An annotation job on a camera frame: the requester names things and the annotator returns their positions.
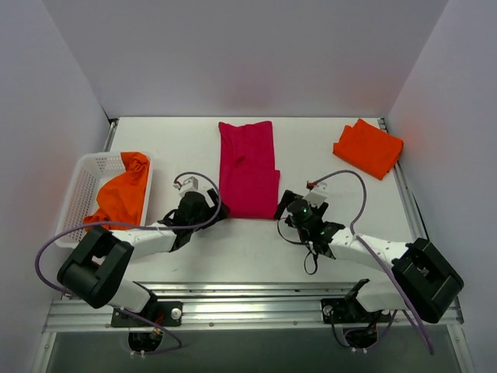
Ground magenta t shirt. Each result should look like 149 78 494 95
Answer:
218 120 280 220

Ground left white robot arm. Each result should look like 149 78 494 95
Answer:
57 189 230 326

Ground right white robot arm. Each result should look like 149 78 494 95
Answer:
274 190 464 324

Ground crumpled orange t shirt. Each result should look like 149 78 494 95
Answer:
82 152 150 225

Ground folded orange t shirt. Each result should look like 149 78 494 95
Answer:
332 119 404 180

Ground white plastic basket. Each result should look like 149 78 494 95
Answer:
55 152 154 249

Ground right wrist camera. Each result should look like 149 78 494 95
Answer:
304 182 328 207

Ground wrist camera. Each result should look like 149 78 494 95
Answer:
173 176 199 193
304 182 328 207

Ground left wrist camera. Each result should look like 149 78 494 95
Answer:
173 176 199 193

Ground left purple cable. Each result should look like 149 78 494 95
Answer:
33 171 223 355

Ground purple cable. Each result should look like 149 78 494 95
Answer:
33 171 223 355
308 169 435 355

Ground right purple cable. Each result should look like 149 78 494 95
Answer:
308 169 435 355

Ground aluminium rail frame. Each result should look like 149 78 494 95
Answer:
30 118 477 373

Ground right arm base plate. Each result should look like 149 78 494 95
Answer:
320 298 392 325

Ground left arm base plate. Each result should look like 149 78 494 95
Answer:
110 301 183 328

